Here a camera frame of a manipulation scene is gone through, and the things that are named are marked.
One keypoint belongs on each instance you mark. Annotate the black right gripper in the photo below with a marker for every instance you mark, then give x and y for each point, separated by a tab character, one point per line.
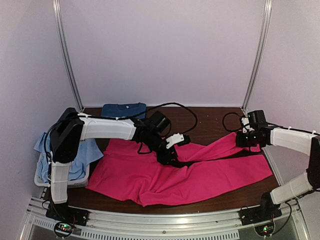
239	140

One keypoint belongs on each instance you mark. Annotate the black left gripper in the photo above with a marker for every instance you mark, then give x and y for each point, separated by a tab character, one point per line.
163	158

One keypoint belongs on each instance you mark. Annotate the red garment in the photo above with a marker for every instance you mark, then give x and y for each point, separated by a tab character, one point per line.
123	174

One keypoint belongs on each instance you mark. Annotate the dark blue polo shirt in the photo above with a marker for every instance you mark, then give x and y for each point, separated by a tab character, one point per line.
124	110

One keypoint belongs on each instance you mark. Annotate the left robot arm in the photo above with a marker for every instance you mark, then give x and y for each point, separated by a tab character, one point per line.
74	127

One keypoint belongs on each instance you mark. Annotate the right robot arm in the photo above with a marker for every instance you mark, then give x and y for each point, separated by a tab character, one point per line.
301	141

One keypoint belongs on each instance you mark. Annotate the white plastic laundry basket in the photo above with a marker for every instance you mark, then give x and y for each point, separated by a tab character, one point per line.
75	181

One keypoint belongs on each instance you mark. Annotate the light blue garment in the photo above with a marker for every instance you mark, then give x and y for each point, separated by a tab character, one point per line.
87	153

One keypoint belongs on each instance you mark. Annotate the right circuit board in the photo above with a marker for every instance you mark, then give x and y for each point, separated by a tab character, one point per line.
264	230

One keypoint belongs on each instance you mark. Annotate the circuit board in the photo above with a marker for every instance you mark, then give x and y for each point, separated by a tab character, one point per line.
63	229
264	230

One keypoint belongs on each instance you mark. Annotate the left circuit board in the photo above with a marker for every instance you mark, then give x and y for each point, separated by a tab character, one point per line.
63	229

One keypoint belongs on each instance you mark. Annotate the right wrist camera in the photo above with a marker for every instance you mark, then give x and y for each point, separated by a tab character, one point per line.
246	127

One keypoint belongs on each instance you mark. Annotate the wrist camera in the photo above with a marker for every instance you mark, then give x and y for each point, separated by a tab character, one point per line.
246	127
177	139

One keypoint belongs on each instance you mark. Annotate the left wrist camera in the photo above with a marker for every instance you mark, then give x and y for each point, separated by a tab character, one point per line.
177	139

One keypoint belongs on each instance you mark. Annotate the aluminium front rail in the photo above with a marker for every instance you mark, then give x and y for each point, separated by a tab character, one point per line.
220	225

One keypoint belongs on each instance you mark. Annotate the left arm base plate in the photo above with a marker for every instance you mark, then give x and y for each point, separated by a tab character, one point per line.
66	214

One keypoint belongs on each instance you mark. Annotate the right aluminium frame post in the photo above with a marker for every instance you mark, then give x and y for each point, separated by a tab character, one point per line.
264	31

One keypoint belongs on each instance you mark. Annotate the aluminium frame post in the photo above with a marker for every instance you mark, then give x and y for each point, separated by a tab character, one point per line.
264	31
65	53

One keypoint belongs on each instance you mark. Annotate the left aluminium frame post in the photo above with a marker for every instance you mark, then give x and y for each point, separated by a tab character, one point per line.
65	53

